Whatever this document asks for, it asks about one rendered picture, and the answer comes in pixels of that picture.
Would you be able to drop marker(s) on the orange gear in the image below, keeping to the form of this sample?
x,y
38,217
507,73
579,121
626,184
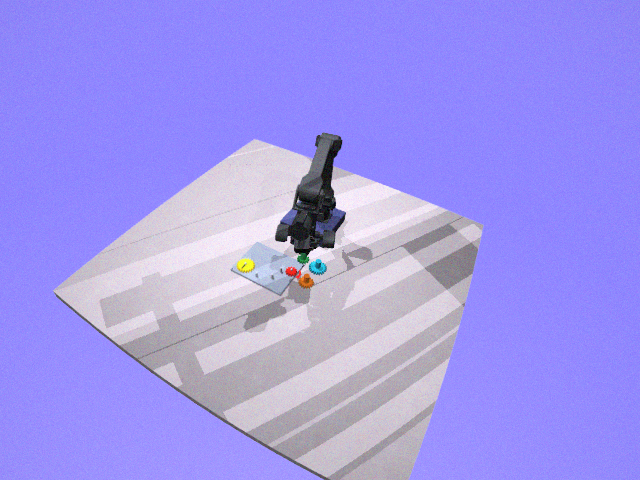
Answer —
x,y
306,281

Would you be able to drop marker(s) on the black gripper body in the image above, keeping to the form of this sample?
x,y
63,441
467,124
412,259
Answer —
x,y
328,237

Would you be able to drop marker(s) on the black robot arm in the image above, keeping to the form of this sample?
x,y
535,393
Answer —
x,y
315,193

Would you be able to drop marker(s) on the yellow gear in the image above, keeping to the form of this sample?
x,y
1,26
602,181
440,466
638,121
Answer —
x,y
250,265

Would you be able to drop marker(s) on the teal gear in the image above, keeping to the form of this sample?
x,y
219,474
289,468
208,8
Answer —
x,y
317,267

